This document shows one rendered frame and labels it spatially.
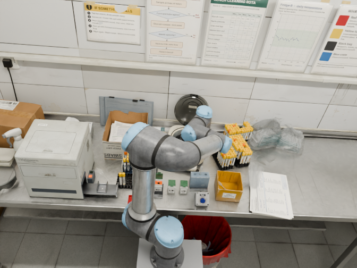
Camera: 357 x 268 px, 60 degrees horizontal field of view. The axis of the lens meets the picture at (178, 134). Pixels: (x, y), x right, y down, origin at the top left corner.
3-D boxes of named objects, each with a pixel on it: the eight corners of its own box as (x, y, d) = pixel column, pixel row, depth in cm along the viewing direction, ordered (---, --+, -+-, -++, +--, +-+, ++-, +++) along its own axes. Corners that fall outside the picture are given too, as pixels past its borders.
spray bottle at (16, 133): (13, 168, 171) (0, 135, 155) (19, 156, 177) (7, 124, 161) (28, 168, 171) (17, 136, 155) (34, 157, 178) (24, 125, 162)
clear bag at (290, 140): (270, 146, 202) (275, 131, 193) (276, 132, 214) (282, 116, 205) (300, 158, 196) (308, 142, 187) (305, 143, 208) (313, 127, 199)
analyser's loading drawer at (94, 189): (77, 195, 158) (75, 189, 155) (79, 185, 163) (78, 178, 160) (117, 197, 160) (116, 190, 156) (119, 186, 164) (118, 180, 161)
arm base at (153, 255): (181, 276, 129) (183, 265, 123) (146, 269, 130) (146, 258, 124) (186, 243, 141) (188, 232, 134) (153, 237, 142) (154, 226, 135)
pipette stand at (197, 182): (189, 191, 169) (191, 179, 162) (188, 181, 174) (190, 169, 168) (207, 191, 170) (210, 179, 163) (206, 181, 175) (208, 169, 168)
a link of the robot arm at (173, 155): (192, 153, 90) (236, 133, 134) (161, 138, 94) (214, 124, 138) (179, 187, 94) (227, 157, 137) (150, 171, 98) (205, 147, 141)
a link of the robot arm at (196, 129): (202, 137, 130) (213, 123, 137) (179, 127, 134) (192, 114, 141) (200, 150, 135) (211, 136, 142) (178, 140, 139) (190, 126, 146)
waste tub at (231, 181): (214, 201, 165) (218, 189, 159) (213, 181, 175) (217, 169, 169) (239, 203, 166) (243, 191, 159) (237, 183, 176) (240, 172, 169)
